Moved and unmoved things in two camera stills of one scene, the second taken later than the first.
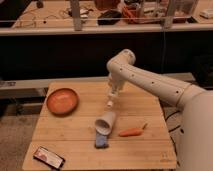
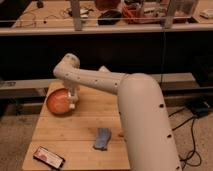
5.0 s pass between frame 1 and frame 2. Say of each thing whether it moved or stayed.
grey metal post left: stayed
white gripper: moved
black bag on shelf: stayed
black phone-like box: stayed
